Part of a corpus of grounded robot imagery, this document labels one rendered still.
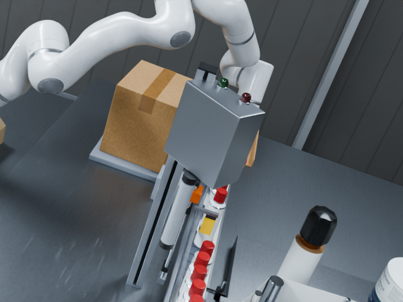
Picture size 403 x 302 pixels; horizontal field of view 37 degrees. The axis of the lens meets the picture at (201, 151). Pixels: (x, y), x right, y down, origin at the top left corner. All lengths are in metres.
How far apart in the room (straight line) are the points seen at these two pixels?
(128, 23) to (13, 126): 0.78
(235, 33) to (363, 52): 2.33
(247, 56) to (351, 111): 2.37
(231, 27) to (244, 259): 0.70
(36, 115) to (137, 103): 0.46
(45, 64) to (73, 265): 0.56
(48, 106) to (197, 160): 1.21
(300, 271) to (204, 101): 0.64
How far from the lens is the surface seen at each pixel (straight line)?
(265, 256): 1.95
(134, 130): 2.15
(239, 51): 1.83
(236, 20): 1.73
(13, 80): 1.84
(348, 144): 4.27
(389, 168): 4.41
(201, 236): 1.83
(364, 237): 2.40
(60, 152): 2.21
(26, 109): 2.43
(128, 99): 2.12
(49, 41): 1.79
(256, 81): 1.99
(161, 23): 1.64
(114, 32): 1.71
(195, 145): 1.37
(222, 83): 1.37
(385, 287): 1.90
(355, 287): 2.02
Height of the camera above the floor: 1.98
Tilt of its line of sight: 28 degrees down
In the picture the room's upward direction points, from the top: 20 degrees clockwise
